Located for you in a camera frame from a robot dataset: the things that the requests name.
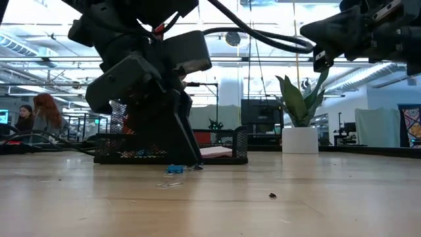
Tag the lit monitor screen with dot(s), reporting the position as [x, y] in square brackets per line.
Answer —
[4, 116]

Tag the pale green cloth screen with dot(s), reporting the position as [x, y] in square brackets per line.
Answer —
[230, 116]
[371, 128]

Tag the black cage frame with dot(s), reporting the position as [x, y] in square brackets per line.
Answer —
[82, 114]

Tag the green plant in white pot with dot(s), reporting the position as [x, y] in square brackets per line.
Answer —
[296, 105]

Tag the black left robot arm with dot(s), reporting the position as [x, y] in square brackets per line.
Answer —
[148, 10]

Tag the black monitor cart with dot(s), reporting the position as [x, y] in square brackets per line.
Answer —
[348, 128]

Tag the small black crumb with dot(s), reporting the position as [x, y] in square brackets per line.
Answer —
[272, 195]

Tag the colourful wall art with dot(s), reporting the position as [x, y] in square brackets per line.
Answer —
[411, 125]

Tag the pink sticky note pad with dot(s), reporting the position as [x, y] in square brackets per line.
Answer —
[215, 152]

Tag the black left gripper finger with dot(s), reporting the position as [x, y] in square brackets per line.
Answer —
[190, 138]
[151, 131]

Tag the person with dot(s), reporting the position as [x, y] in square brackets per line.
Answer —
[23, 120]
[46, 112]

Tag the black aluminium table frame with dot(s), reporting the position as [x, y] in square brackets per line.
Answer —
[368, 150]

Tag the black metal rack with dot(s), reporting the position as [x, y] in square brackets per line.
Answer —
[207, 84]

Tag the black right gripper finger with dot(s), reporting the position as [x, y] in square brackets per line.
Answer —
[338, 34]

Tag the black mesh desk organizer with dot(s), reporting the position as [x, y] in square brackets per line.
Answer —
[108, 146]

